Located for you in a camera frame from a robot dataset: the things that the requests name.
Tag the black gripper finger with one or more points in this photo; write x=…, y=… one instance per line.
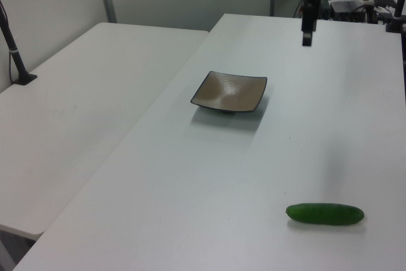
x=324, y=7
x=308, y=20

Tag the green cucumber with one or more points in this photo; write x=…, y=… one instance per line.
x=325, y=214

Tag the square brown ceramic plate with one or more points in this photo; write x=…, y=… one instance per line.
x=230, y=94

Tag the black electronics box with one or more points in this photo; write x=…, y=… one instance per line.
x=347, y=10

